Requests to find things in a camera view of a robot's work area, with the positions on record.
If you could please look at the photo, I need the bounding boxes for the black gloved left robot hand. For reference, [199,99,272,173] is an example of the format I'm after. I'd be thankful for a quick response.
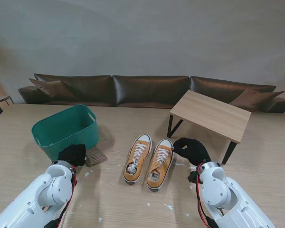
[57,143,88,168]

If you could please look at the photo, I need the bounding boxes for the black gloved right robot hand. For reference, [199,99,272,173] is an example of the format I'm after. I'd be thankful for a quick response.
[172,137,211,166]

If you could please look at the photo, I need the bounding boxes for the yellow canvas sneaker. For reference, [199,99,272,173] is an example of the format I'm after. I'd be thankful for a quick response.
[123,134,153,185]
[146,139,174,192]

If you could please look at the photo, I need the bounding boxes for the green plastic basket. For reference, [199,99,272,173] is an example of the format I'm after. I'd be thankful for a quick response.
[31,104,100,166]

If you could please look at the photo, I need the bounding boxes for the small wooden stand black legs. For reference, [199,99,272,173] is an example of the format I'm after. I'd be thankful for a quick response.
[166,89,252,165]

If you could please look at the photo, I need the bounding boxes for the brown sofa cushion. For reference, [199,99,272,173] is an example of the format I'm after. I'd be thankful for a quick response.
[28,78,78,100]
[229,87,285,113]

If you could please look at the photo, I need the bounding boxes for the brown leather sofa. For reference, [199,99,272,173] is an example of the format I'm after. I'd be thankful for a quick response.
[18,73,285,114]

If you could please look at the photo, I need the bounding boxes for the small wooden side table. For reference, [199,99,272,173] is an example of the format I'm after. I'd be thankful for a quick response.
[0,94,15,106]

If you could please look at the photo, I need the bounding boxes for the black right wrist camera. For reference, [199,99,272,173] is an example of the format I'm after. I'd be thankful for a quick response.
[186,171,199,183]

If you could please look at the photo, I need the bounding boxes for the red black left arm cables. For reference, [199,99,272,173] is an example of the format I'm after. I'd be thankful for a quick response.
[44,166,78,228]

